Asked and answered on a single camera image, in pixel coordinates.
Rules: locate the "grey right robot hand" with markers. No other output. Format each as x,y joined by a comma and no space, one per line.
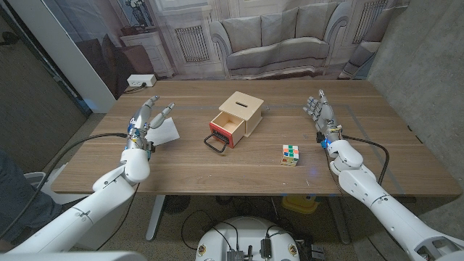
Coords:
325,114

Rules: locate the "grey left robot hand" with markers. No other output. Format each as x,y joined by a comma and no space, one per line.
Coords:
139,121

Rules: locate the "white paper towel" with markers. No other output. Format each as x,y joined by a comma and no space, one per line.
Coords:
165,132

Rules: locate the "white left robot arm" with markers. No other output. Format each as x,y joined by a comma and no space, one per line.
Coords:
94,206

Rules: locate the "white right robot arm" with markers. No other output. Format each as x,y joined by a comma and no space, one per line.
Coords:
384,203

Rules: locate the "rubik's cube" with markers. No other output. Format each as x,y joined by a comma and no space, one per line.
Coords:
290,155

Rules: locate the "wooden drawer with red front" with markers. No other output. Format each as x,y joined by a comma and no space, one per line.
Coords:
226,135

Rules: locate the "white power strip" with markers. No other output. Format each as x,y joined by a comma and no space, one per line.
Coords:
141,80

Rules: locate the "wooden box with slot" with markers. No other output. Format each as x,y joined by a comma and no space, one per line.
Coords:
242,103

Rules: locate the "black ribbed round object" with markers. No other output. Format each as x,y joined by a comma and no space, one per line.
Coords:
176,204

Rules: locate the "yellow object under table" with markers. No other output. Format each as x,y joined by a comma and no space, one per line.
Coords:
300,203

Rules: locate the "printed living room backdrop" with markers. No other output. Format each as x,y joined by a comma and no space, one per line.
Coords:
272,36

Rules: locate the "white table leg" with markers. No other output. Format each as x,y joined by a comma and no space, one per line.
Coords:
340,224
156,217

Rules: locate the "white chair base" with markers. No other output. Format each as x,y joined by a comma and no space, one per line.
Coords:
36,179

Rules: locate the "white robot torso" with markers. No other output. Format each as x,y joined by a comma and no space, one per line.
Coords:
246,235

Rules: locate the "person's leg in jeans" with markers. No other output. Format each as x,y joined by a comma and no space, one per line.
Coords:
18,203

